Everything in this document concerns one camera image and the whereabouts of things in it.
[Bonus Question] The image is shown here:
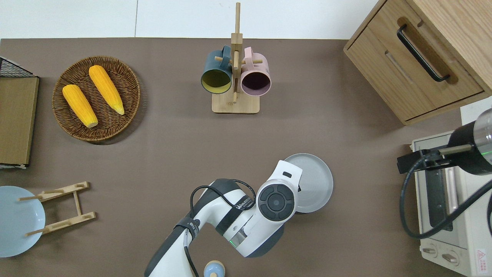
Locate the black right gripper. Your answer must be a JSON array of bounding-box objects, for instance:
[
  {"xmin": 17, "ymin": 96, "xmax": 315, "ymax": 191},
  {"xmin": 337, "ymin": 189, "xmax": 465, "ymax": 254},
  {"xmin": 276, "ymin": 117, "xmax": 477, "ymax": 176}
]
[{"xmin": 397, "ymin": 120, "xmax": 492, "ymax": 176}]

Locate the gray round plate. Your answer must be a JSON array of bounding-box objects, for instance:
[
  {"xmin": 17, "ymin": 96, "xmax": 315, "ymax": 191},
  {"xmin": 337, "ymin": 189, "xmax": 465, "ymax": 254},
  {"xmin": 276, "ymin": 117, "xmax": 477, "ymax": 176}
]
[{"xmin": 283, "ymin": 153, "xmax": 334, "ymax": 214}]

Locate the wooden plate rack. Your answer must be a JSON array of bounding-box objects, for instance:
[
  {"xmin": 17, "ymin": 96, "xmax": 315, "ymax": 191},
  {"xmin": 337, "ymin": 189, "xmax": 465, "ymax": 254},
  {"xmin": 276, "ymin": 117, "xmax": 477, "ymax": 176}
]
[{"xmin": 17, "ymin": 182, "xmax": 96, "ymax": 237}]

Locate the light blue plate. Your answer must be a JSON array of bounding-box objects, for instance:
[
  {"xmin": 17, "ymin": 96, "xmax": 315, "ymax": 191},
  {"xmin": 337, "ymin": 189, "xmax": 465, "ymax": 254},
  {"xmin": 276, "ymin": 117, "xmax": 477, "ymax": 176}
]
[{"xmin": 0, "ymin": 186, "xmax": 46, "ymax": 258}]

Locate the white toaster oven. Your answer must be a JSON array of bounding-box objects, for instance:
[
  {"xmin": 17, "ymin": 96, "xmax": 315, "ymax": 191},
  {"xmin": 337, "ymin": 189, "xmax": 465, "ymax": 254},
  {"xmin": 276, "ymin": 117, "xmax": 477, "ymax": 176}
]
[{"xmin": 409, "ymin": 131, "xmax": 492, "ymax": 277}]

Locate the wooden drawer cabinet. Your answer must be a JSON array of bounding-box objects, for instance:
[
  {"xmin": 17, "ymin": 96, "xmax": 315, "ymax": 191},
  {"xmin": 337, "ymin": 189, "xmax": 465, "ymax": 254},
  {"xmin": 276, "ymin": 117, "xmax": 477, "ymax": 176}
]
[{"xmin": 343, "ymin": 0, "xmax": 492, "ymax": 126}]

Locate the pink ceramic mug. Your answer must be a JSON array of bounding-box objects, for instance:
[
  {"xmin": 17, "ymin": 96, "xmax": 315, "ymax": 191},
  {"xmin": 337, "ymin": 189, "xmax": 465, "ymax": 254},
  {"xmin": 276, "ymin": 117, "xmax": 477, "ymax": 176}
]
[{"xmin": 240, "ymin": 47, "xmax": 272, "ymax": 97}]

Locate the wooden mug tree stand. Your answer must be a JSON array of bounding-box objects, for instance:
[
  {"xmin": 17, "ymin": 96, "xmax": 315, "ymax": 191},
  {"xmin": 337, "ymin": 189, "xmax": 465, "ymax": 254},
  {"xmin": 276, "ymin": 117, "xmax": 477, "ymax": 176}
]
[{"xmin": 211, "ymin": 2, "xmax": 266, "ymax": 114}]

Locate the teal ceramic mug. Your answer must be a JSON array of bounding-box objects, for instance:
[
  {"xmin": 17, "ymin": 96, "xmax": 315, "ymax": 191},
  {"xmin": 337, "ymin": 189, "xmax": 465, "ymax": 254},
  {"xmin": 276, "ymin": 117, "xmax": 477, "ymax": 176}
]
[{"xmin": 200, "ymin": 45, "xmax": 233, "ymax": 95}]

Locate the small light blue lid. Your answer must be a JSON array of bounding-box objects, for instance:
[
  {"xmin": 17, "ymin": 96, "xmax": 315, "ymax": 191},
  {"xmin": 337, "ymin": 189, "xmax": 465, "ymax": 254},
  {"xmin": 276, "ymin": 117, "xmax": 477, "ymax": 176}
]
[{"xmin": 203, "ymin": 260, "xmax": 226, "ymax": 277}]

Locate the brown table mat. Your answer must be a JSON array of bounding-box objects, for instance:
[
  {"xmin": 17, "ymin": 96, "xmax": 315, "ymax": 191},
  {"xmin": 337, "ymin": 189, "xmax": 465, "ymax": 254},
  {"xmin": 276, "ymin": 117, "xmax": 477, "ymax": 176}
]
[{"xmin": 0, "ymin": 37, "xmax": 492, "ymax": 277}]

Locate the yellow corn cob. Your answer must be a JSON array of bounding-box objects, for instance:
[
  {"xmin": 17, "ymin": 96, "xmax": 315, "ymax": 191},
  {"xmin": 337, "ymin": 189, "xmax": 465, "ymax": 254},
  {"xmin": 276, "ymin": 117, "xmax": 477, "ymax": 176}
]
[
  {"xmin": 89, "ymin": 65, "xmax": 125, "ymax": 115},
  {"xmin": 62, "ymin": 84, "xmax": 98, "ymax": 128}
]

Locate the round wicker basket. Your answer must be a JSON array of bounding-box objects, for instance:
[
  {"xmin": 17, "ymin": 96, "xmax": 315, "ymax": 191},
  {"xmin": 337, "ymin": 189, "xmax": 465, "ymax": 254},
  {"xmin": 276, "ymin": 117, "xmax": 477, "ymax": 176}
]
[{"xmin": 52, "ymin": 56, "xmax": 141, "ymax": 142}]

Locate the white oven door handle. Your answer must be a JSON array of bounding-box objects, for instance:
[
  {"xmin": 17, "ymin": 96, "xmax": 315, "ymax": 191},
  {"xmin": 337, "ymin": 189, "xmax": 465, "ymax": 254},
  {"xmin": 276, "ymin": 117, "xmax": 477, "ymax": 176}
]
[{"xmin": 445, "ymin": 165, "xmax": 460, "ymax": 213}]

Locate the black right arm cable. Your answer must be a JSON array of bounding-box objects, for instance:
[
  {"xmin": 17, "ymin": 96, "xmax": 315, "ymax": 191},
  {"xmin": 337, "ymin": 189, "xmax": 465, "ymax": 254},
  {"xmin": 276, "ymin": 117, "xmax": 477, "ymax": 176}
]
[{"xmin": 400, "ymin": 156, "xmax": 492, "ymax": 240}]

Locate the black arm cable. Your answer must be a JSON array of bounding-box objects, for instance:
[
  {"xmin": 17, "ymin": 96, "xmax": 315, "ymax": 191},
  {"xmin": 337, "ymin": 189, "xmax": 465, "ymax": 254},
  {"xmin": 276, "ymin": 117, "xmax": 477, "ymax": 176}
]
[
  {"xmin": 184, "ymin": 179, "xmax": 257, "ymax": 277},
  {"xmin": 400, "ymin": 156, "xmax": 492, "ymax": 240}
]

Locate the black cabinet drawer handle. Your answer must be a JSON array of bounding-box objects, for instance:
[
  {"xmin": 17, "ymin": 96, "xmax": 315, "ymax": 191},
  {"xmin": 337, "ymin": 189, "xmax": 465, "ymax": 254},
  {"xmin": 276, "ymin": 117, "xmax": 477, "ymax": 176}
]
[{"xmin": 397, "ymin": 24, "xmax": 451, "ymax": 83}]

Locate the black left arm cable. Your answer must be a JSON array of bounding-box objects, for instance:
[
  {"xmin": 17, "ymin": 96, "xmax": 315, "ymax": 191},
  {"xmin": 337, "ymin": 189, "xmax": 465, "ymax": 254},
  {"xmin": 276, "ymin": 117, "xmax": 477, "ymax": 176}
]
[{"xmin": 184, "ymin": 179, "xmax": 257, "ymax": 277}]

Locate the brown box with wire basket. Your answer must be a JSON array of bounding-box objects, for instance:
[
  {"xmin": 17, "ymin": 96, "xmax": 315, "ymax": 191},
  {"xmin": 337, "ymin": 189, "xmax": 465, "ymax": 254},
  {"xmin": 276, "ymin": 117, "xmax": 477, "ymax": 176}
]
[{"xmin": 0, "ymin": 76, "xmax": 40, "ymax": 169}]

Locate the black wire mesh rack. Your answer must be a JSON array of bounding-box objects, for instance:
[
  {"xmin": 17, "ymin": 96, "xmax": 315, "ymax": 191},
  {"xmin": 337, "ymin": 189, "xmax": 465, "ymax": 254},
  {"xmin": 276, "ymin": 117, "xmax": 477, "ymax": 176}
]
[{"xmin": 0, "ymin": 57, "xmax": 35, "ymax": 78}]

